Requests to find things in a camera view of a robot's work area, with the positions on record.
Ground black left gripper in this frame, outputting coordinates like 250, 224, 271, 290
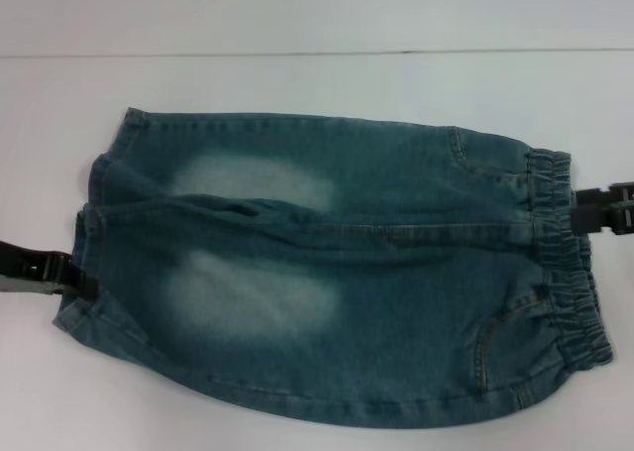
0, 239, 98, 300

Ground blue denim shorts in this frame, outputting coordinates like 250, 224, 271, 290
52, 106, 618, 422

